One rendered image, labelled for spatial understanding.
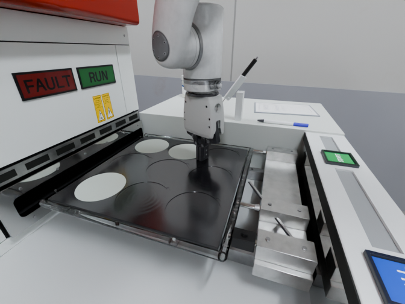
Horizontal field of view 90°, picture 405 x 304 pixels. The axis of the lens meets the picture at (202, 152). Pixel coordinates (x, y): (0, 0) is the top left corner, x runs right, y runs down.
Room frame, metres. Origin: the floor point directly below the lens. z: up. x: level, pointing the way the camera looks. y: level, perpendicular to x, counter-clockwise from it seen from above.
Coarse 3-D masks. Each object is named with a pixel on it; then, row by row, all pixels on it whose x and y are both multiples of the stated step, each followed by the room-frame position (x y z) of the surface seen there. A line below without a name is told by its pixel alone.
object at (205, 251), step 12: (48, 204) 0.29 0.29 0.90; (60, 204) 0.29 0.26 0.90; (72, 216) 0.27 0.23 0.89; (84, 216) 0.26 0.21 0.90; (96, 216) 0.26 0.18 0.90; (120, 228) 0.24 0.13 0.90; (132, 228) 0.23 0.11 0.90; (156, 240) 0.21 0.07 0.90; (168, 240) 0.21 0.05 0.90; (180, 240) 0.21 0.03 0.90; (192, 252) 0.19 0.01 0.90; (204, 252) 0.19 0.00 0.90; (216, 252) 0.19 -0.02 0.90
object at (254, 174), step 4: (252, 168) 0.50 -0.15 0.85; (256, 168) 0.50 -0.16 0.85; (248, 172) 0.49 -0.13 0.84; (252, 172) 0.49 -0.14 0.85; (256, 172) 0.48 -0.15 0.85; (260, 172) 0.48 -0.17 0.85; (240, 176) 0.50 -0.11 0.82; (248, 176) 0.49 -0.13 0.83; (252, 176) 0.49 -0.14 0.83; (256, 176) 0.48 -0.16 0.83; (260, 176) 0.48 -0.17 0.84; (260, 180) 0.48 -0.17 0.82
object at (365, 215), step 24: (312, 144) 0.43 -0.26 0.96; (336, 144) 0.43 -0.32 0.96; (336, 168) 0.32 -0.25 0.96; (360, 168) 0.32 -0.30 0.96; (336, 192) 0.25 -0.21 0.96; (360, 192) 0.26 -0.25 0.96; (384, 192) 0.25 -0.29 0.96; (336, 216) 0.20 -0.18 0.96; (360, 216) 0.21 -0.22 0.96; (384, 216) 0.20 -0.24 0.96; (360, 240) 0.16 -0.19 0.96; (384, 240) 0.17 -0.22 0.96; (360, 264) 0.13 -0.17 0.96; (360, 288) 0.11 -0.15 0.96
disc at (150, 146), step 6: (138, 144) 0.56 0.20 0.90; (144, 144) 0.56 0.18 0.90; (150, 144) 0.56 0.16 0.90; (156, 144) 0.56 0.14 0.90; (162, 144) 0.56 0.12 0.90; (168, 144) 0.56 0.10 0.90; (138, 150) 0.52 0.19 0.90; (144, 150) 0.52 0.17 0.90; (150, 150) 0.52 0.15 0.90; (156, 150) 0.52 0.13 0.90; (162, 150) 0.52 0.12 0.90
